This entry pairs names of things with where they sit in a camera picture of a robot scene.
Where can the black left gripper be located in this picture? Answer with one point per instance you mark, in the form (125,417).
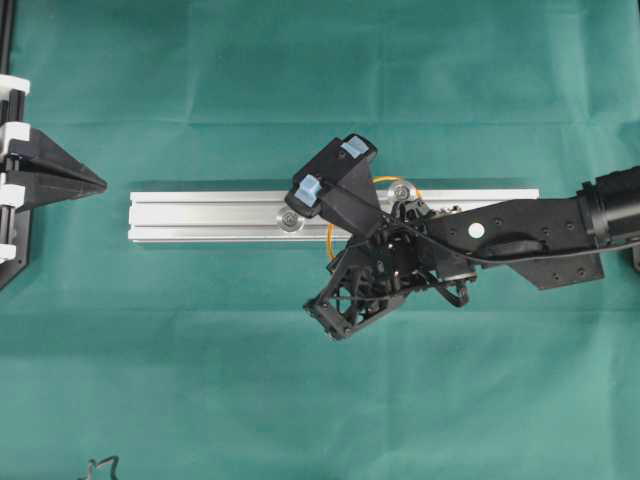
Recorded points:
(32,151)

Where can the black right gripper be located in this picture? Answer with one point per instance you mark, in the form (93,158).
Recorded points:
(371,278)

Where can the yellow rubber band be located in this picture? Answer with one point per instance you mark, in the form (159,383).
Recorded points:
(330,249)

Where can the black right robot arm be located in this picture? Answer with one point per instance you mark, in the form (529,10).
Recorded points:
(550,242)

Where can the silver pulley shaft far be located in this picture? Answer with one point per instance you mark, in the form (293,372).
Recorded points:
(400,191)

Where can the silver pulley shaft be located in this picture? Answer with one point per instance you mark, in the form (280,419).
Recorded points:
(400,191)
(289,220)

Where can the silver pulley shaft near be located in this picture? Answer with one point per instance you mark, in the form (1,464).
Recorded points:
(289,220)

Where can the aluminium extrusion rail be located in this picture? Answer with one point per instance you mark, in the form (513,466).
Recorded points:
(250,216)

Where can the black bent wire object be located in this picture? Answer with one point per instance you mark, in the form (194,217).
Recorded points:
(93,465)

